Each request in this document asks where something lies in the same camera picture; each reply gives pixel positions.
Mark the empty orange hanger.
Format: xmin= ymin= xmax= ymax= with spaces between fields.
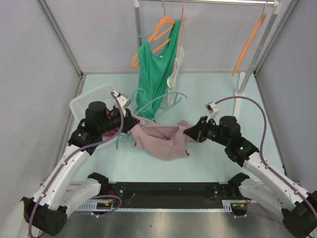
xmin=231 ymin=12 xmax=267 ymax=76

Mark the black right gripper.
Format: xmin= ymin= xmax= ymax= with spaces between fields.
xmin=183 ymin=116 xmax=229 ymax=147

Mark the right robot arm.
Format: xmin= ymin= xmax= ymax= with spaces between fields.
xmin=184 ymin=116 xmax=317 ymax=238

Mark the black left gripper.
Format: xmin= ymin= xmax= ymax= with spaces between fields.
xmin=98 ymin=107 xmax=140 ymax=134

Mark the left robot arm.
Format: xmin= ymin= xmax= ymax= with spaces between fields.
xmin=21 ymin=101 xmax=140 ymax=237

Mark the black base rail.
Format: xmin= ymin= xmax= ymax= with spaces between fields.
xmin=99 ymin=182 xmax=247 ymax=209

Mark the red garment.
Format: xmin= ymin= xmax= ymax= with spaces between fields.
xmin=103 ymin=109 xmax=120 ymax=137

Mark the white cable duct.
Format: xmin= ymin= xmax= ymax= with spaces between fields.
xmin=74 ymin=200 xmax=248 ymax=213

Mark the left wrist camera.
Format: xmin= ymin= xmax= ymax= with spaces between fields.
xmin=112 ymin=91 xmax=132 ymax=109

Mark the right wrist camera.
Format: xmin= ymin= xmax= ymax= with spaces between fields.
xmin=205 ymin=102 xmax=220 ymax=122

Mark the orange hanger with green top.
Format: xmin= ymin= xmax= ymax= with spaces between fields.
xmin=131 ymin=0 xmax=175 ymax=68

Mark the teal plastic hanger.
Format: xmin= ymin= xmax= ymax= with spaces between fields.
xmin=115 ymin=88 xmax=188 ymax=150

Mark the pink tank top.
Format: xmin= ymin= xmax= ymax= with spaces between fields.
xmin=130 ymin=116 xmax=195 ymax=161

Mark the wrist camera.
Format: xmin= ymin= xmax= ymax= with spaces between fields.
xmin=112 ymin=91 xmax=132 ymax=109
xmin=205 ymin=102 xmax=220 ymax=122

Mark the green tank top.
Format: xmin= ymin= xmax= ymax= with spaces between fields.
xmin=136 ymin=19 xmax=181 ymax=119

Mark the white garment rack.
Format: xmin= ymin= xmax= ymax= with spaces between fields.
xmin=133 ymin=0 xmax=287 ymax=119

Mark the white plastic laundry basket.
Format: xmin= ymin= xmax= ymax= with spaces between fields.
xmin=69 ymin=84 xmax=114 ymax=122

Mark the white camisole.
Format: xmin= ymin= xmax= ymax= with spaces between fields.
xmin=160 ymin=45 xmax=185 ymax=108

